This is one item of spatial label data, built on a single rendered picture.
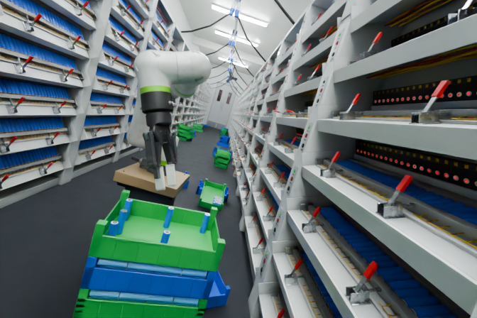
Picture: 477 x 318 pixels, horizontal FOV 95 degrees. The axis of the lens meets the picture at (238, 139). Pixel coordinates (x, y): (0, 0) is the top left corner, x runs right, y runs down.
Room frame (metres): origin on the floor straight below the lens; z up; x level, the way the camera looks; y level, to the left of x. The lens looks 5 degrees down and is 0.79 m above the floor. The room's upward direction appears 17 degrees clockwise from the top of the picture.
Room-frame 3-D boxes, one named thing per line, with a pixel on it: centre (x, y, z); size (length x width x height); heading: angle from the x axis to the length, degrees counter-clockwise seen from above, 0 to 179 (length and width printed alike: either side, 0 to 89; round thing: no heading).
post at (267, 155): (1.60, -0.30, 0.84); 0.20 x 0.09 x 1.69; 95
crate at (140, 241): (0.59, 0.12, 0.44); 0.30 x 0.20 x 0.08; 104
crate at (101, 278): (0.59, 0.12, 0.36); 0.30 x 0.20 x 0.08; 104
